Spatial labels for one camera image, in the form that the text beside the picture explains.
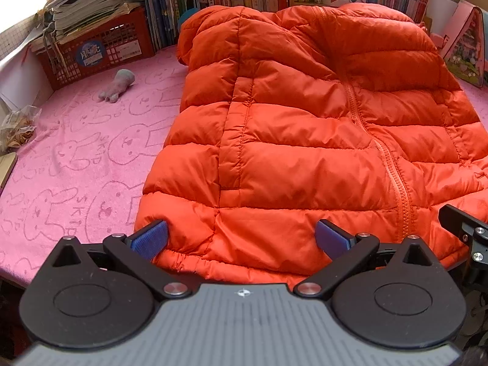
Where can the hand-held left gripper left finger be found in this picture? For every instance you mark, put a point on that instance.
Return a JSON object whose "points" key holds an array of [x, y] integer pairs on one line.
{"points": [[152, 238]]}

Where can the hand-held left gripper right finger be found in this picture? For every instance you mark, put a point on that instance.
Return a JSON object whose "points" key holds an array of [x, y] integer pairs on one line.
{"points": [[331, 238]]}

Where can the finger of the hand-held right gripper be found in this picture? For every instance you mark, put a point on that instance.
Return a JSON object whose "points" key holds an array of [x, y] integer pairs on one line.
{"points": [[474, 236]]}

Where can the orange puffer jacket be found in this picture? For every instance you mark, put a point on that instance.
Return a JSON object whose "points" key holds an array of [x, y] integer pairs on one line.
{"points": [[297, 141]]}

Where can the grey plush toy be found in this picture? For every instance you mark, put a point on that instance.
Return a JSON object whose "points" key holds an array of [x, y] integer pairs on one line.
{"points": [[116, 85]]}

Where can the brown cardboard piece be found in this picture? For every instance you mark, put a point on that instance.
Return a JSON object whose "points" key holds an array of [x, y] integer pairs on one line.
{"points": [[7, 169]]}

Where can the plastic bag of snacks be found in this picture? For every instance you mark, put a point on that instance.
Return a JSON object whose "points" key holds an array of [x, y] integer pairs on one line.
{"points": [[19, 129]]}

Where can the red plastic crate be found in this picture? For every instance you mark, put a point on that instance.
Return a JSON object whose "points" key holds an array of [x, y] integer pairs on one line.
{"points": [[114, 53]]}

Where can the white paper sheet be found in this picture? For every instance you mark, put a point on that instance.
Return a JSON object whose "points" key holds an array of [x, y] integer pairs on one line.
{"points": [[19, 76]]}

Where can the stack of papers and magazines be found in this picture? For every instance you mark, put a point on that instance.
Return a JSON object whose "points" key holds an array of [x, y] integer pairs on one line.
{"points": [[91, 0]]}

